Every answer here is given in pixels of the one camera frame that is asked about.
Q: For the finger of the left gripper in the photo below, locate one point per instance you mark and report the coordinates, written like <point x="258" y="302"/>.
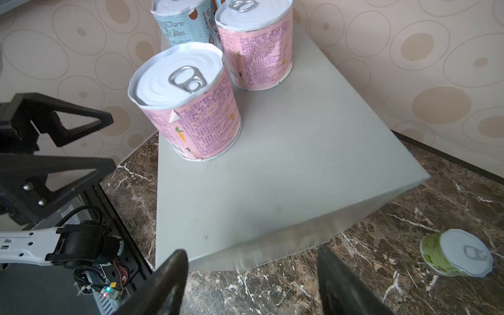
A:
<point x="29" y="115"/>
<point x="33" y="187"/>

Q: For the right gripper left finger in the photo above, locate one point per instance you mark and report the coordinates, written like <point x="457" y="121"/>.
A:
<point x="164" y="290"/>

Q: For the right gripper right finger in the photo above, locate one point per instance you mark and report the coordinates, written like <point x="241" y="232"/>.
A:
<point x="341" y="291"/>

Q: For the green label can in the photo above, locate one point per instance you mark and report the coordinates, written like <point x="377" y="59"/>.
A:
<point x="456" y="252"/>

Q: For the blue label can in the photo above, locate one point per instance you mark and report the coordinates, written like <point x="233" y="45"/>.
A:
<point x="186" y="21"/>

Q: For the grey metal cabinet box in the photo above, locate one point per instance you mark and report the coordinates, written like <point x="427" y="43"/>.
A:
<point x="312" y="159"/>

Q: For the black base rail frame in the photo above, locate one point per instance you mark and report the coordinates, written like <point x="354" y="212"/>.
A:
<point x="32" y="289"/>

